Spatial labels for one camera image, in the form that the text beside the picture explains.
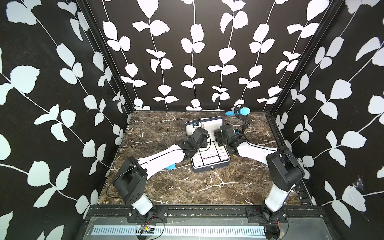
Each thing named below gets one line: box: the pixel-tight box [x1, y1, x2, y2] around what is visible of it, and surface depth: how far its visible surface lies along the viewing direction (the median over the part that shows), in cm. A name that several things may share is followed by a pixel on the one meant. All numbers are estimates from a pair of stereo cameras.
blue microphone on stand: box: [225, 107, 251, 116], surface depth 88 cm
